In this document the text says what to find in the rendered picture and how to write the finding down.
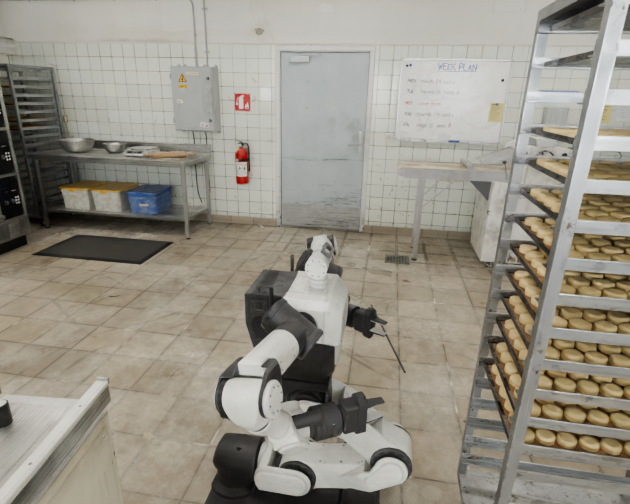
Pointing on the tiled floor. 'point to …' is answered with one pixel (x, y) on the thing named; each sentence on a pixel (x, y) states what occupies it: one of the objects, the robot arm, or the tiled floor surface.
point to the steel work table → (130, 164)
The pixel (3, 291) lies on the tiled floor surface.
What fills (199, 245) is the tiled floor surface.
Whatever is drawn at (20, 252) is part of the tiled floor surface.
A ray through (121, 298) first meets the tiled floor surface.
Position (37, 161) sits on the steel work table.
